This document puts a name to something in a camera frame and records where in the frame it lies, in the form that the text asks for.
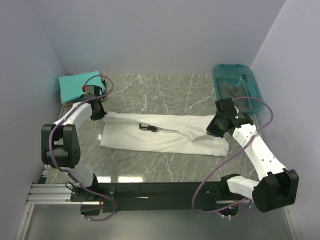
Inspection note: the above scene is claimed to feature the black base beam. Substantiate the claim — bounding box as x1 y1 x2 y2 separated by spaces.
69 181 251 213

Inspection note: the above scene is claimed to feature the teal folded t shirt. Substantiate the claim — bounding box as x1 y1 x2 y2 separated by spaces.
58 70 100 104

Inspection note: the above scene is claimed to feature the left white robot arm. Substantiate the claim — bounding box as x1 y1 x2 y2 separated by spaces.
41 85 106 192

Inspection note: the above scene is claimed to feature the grey t shirt in bin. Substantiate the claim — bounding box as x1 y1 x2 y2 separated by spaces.
218 82 251 112

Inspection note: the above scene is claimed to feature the aluminium frame rail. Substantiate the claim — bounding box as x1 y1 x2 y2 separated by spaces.
24 162 76 206

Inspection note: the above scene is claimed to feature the teal plastic bin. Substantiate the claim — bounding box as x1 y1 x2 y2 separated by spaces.
212 64 262 100

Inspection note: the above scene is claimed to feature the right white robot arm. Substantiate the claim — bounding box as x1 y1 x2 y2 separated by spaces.
206 98 299 213

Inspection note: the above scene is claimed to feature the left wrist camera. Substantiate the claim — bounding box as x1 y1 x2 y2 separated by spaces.
82 85 89 93

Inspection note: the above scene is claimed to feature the white printed t shirt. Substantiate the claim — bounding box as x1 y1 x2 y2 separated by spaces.
100 111 229 157

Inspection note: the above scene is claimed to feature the black folded t shirt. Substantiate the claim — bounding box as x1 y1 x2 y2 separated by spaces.
97 81 109 102

